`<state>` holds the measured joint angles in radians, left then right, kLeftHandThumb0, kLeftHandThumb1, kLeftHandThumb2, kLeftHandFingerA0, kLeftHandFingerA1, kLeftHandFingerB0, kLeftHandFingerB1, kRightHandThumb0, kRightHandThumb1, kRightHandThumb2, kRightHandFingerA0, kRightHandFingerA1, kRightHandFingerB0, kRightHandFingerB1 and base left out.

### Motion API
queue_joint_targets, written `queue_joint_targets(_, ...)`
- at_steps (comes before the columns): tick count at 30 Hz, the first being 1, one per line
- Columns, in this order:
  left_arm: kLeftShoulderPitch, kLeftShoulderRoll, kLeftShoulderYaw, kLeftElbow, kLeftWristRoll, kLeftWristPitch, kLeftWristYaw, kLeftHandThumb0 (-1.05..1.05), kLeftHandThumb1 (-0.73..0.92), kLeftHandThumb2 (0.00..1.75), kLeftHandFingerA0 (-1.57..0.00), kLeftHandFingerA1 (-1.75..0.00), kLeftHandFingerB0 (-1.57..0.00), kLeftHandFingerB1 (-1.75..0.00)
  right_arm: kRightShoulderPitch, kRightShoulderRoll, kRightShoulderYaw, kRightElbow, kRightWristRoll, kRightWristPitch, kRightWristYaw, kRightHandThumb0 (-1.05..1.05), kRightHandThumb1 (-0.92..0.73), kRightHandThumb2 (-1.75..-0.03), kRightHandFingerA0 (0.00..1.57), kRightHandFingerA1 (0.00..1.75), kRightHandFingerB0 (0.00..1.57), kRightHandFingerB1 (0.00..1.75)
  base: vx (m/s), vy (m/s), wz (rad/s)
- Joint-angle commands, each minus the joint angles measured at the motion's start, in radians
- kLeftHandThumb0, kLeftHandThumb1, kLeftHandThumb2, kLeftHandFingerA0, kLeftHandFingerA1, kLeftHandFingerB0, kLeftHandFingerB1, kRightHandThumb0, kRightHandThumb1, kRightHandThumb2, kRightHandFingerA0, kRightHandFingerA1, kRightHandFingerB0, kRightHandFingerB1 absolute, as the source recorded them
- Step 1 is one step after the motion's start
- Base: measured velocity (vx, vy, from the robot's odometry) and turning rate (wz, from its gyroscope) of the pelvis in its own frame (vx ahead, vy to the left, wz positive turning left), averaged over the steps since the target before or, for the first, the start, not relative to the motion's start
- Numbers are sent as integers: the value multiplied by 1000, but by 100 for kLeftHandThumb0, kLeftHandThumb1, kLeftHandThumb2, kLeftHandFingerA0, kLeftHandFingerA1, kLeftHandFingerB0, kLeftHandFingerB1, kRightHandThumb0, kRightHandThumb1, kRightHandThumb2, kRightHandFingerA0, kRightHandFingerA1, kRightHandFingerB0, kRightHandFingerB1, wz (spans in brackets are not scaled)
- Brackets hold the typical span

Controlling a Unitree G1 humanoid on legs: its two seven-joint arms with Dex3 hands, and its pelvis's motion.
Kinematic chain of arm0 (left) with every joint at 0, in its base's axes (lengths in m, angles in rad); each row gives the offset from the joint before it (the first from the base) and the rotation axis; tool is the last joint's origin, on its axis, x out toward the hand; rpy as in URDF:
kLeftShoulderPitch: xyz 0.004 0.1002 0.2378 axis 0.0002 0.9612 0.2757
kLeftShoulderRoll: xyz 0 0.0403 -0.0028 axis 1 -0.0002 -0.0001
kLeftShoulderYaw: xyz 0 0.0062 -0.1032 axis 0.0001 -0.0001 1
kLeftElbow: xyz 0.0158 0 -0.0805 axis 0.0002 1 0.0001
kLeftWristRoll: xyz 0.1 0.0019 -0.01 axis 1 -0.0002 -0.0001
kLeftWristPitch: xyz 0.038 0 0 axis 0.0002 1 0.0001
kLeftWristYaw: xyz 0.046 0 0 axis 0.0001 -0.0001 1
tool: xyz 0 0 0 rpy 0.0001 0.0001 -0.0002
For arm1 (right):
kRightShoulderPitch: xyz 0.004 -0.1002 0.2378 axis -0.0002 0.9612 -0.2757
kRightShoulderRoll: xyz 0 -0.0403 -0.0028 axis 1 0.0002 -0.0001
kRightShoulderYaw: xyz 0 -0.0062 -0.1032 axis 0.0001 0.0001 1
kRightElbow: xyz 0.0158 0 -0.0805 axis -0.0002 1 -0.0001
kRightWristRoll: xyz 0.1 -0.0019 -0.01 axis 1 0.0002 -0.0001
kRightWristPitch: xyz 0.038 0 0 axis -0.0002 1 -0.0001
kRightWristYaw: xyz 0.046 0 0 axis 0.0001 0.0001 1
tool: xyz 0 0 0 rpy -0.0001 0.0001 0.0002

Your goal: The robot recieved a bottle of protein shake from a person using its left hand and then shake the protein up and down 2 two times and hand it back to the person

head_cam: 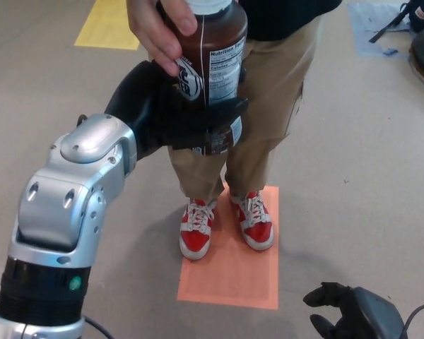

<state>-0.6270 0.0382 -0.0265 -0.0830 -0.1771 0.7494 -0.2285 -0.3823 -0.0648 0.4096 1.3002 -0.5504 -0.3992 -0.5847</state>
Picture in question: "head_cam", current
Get person's right hand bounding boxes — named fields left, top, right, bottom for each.
left=126, top=0, right=199, bottom=76

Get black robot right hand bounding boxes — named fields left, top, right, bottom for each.
left=302, top=281, right=411, bottom=339

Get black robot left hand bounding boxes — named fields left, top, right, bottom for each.
left=104, top=59, right=250, bottom=162

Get brown protein shake bottle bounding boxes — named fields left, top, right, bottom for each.
left=158, top=0, right=249, bottom=156

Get yellow floor mat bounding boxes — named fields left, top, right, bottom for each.
left=73, top=0, right=144, bottom=50

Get khaki cargo trousers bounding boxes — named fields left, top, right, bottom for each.
left=167, top=16, right=322, bottom=202

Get red white left sneaker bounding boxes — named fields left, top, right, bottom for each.
left=228, top=191, right=273, bottom=252

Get red white sneaker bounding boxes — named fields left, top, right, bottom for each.
left=179, top=198, right=218, bottom=261
left=228, top=191, right=273, bottom=252

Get black shirt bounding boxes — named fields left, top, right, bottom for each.
left=245, top=0, right=343, bottom=42

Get orange floor mat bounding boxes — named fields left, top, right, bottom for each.
left=177, top=183, right=281, bottom=311

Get red white right sneaker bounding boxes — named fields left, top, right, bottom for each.
left=179, top=198, right=218, bottom=261

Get light blue floor sheet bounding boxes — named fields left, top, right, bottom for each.
left=348, top=2, right=416, bottom=57

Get dark blue backpack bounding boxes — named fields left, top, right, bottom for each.
left=369, top=0, right=424, bottom=44

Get grey right wrist cable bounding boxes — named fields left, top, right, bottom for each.
left=402, top=302, right=424, bottom=339

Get black cable on floor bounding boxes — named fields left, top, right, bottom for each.
left=83, top=316, right=114, bottom=339

